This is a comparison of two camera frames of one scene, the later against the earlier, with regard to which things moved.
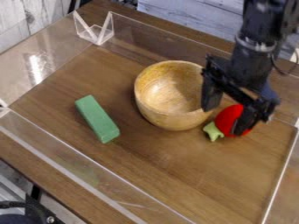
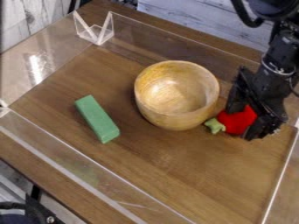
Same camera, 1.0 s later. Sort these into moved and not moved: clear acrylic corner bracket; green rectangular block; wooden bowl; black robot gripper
Moved: black robot gripper
Not moved: clear acrylic corner bracket; green rectangular block; wooden bowl
